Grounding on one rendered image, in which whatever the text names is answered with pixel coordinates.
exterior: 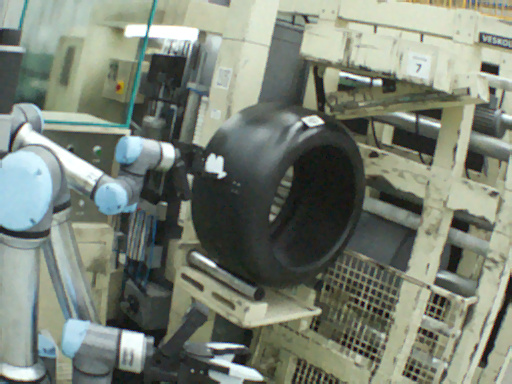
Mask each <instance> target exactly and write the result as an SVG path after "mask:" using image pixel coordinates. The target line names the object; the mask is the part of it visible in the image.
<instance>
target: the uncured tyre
mask: <svg viewBox="0 0 512 384"><path fill-rule="evenodd" d="M312 116H317V117H318V118H319V119H320V120H322V121H323V122H324V123H323V124H320V125H316V126H312V127H310V126H308V125H307V124H306V123H305V122H304V121H303V119H304V118H308V117H312ZM302 118H303V119H302ZM206 147H207V148H211V149H212V152H211V154H214V155H215V159H216V158H217V157H218V156H221V157H222V159H223V162H222V172H224V173H227V174H225V176H223V177H220V178H211V177H206V176H202V177H199V176H194V175H193V179H192V185H191V194H192V199H190V215H191V221H192V225H193V229H194V230H195V233H196V235H197V238H198V240H199V242H200V243H201V245H202V246H203V248H204V249H205V250H206V251H207V253H208V254H209V255H210V256H211V257H212V258H213V260H214V261H216V262H217V263H219V264H220V265H222V266H224V267H225V268H227V269H229V270H231V271H232V272H234V273H236V274H238V275H240V276H241V277H244V278H246V279H248V280H249V281H251V282H253V283H255V284H257V285H259V286H262V287H265V288H271V289H281V290H282V289H291V288H295V287H296V286H298V285H301V284H303V283H305V282H307V281H309V280H310V279H312V278H315V277H317V276H318V275H320V274H321V273H323V272H324V271H325V270H327V269H328V268H329V267H330V266H331V265H332V264H333V263H334V262H335V261H336V260H337V259H338V257H339V256H340V255H341V254H342V252H343V250H344V248H345V247H346V245H347V244H348V242H349V240H350V239H351V237H352V235H353V233H354V231H355V228H356V226H357V223H358V221H359V219H360V217H361V214H362V210H363V206H364V201H365V171H364V164H363V160H362V157H361V153H360V150H359V147H358V144H357V142H356V140H355V138H354V136H353V135H352V133H351V132H350V131H349V129H348V128H347V127H346V126H345V125H343V123H342V122H341V121H339V120H338V119H336V118H335V117H333V116H331V115H329V114H327V113H324V112H320V111H316V110H312V109H307V108H303V107H302V106H298V105H294V104H290V103H286V102H280V101H271V102H264V103H258V104H254V105H251V106H249V107H246V108H244V109H241V110H240V111H238V112H236V113H235V114H234V115H232V116H231V117H230V118H229V119H227V120H226V121H225V122H224V123H223V124H222V125H221V126H220V127H219V130H217V131H216V132H215V133H214V135H213V136H212V137H211V139H210V140H209V142H208V143H207V145H206ZM292 165H293V178H292V184H291V188H290V192H289V195H288V197H287V200H285V203H284V205H283V207H282V209H281V210H280V212H279V213H278V215H277V216H276V217H275V219H274V220H273V221H272V223H271V224H270V225H269V220H270V212H271V207H272V204H273V199H274V196H275V193H276V191H277V189H278V186H279V184H280V181H281V180H282V178H283V176H284V175H285V173H286V172H288V170H289V169H290V167H291V166H292ZM234 179H236V180H238V181H241V183H242V184H241V187H240V190H239V193H238V196H237V195H234V194H231V193H230V190H231V187H232V184H233V180H234ZM215 240H216V241H218V242H220V243H222V246H223V249H222V248H219V247H217V246H216V243H215Z"/></svg>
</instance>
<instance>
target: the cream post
mask: <svg viewBox="0 0 512 384"><path fill-rule="evenodd" d="M279 1H280V0H231V2H230V7H229V11H228V15H227V20H226V25H225V29H224V32H223V34H222V39H221V43H220V48H219V53H218V58H217V63H216V68H215V72H214V73H213V78H212V83H211V88H210V94H209V99H208V104H207V110H205V115H204V121H203V126H202V131H201V137H200V142H199V145H200V146H203V147H206V145H207V143H208V142H209V140H210V139H211V137H212V136H213V135H214V133H215V132H216V131H217V130H219V127H220V126H221V125H222V124H223V123H224V122H225V121H226V120H227V119H229V118H230V117H231V116H232V115H234V114H235V113H236V112H238V111H240V110H241V109H244V108H246V107H249V106H251V105H254V104H258V99H259V94H260V89H261V84H262V80H263V75H264V70H265V65H266V61H267V56H268V52H269V46H270V43H271V38H272V34H273V30H274V25H275V21H276V18H275V17H276V13H277V9H278V5H279ZM219 67H223V68H233V70H232V75H231V80H229V85H228V89H227V90H225V89H221V88H217V87H214V86H215V80H216V75H217V73H218V71H219ZM212 108H214V109H217V110H221V114H220V119H218V118H214V117H210V115H211V112H212ZM181 239H182V241H198V238H197V235H196V233H195V230H194V229H193V225H192V221H191V215H190V200H188V203H187V209H186V214H185V220H184V226H183V232H182V237H181ZM177 275H178V269H176V274H175V276H176V280H175V284H174V289H173V295H172V299H173V300H172V304H171V310H170V314H169V316H170V319H169V324H168V329H167V331H168V333H169V331H170V330H171V329H172V328H173V327H175V325H176V324H177V323H178V321H179V320H180V319H181V318H182V317H183V316H184V315H185V312H186V311H187V310H188V309H189V306H190V305H191V304H194V303H195V301H198V300H196V299H195V298H193V297H192V296H190V295H189V294H187V293H186V292H185V291H184V290H183V289H181V288H180V287H178V286H177V285H176V283H177V282H178V277H177ZM198 302H199V301H198ZM203 305H204V304H203ZM204 306H205V305H204ZM205 307H207V306H205ZM207 308H208V307H207ZM208 312H209V319H208V321H207V322H205V323H204V324H203V325H202V327H199V328H198V329H197V330H196V331H195V332H194V335H193V336H191V337H190V338H189V339H188V341H187V342H201V341H208V342H210V338H211V334H212V329H213V324H214V320H215V316H216V312H215V311H213V310H212V309H210V308H208ZM168 333H167V334H168Z"/></svg>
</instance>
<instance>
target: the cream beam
mask: <svg viewBox="0 0 512 384"><path fill-rule="evenodd" d="M302 41H303V42H302V47H301V51H300V56H299V59H302V60H306V61H311V62H317V63H322V64H326V65H330V67H333V68H337V69H341V70H343V71H347V72H353V73H359V74H365V75H366V76H370V77H376V78H377V76H381V77H383V78H389V79H392V80H393V81H395V82H401V83H403V84H408V85H414V86H417V87H419V88H424V89H429V90H433V91H434V92H439V93H444V94H448V95H451V92H452V90H453V89H452V88H453V84H454V82H453V81H454V77H455V76H454V75H455V74H463V73H466V74H467V73H469V71H468V69H469V67H470V66H469V64H470V62H468V61H467V60H464V59H463V58H460V57H459V56H457V55H456V54H454V53H453V52H450V51H449V50H446V49H445V48H442V47H441V46H436V45H434V44H427V43H424V42H418V41H413V40H409V39H401V38H400V37H390V36H387V35H382V34H374V33H372V32H362V31H357V30H352V29H342V28H337V27H333V26H322V25H312V24H307V23H306V26H305V30H304V35H303V39H302ZM410 51H412V52H414V53H419V54H425V55H426V56H432V57H431V64H430V71H429V78H428V79H424V78H418V77H417V76H412V75H407V71H406V70H407V67H408V60H409V53H410Z"/></svg>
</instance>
